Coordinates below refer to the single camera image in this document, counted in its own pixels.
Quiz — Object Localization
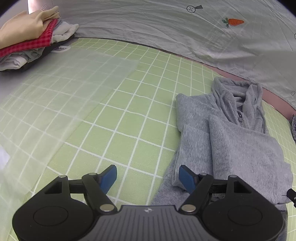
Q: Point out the grey zip hoodie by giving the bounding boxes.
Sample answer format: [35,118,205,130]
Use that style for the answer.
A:
[149,76,295,241]

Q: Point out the blue checked shirt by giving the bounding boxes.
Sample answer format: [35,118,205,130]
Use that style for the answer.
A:
[290,114,296,142]

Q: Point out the black folded garment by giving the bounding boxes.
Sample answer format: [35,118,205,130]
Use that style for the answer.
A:
[1,34,74,71]

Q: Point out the light grey folded garment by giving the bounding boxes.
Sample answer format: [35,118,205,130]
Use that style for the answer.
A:
[1,19,79,71]

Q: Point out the red checked folded garment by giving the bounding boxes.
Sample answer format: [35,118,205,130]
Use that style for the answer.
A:
[0,19,58,57]

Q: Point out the grey carrot print sheet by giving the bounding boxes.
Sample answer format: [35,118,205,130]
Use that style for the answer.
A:
[54,1,295,105]

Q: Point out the beige folded garment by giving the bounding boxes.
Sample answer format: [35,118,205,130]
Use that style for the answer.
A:
[0,6,60,49]

